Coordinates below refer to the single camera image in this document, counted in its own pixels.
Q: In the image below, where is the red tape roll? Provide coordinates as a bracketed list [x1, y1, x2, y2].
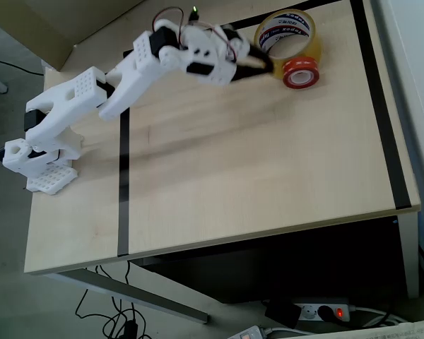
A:
[281, 57, 321, 90]

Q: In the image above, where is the black tape strip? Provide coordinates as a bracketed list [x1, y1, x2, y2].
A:
[349, 0, 413, 210]
[122, 0, 343, 59]
[117, 49, 134, 258]

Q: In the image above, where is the yellow packing tape roll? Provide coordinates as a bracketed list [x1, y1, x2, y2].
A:
[253, 8, 322, 81]

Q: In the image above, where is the brown cardboard box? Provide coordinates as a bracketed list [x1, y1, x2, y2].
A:
[0, 0, 146, 73]

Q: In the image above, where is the black power adapter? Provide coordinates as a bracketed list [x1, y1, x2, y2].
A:
[264, 299, 302, 329]

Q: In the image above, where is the white power strip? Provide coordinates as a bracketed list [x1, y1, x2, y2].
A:
[291, 298, 356, 323]

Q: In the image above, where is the black round plug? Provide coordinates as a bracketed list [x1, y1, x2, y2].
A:
[317, 305, 335, 322]

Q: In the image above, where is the printed paper sheet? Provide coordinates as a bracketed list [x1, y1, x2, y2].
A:
[282, 317, 424, 339]

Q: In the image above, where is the red white servo cable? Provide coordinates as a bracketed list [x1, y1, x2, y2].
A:
[187, 23, 237, 63]

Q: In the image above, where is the grey metal table frame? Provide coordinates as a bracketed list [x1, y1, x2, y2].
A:
[45, 211, 420, 325]

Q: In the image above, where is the grey power strip red switch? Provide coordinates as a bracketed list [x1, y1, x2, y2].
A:
[228, 324, 266, 339]

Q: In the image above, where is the thin black floor cable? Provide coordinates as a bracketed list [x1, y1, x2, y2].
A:
[73, 261, 148, 339]

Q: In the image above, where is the white power cable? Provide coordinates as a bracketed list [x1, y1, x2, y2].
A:
[349, 305, 407, 328]

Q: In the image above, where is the black inline cable box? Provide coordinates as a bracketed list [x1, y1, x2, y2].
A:
[123, 319, 139, 339]

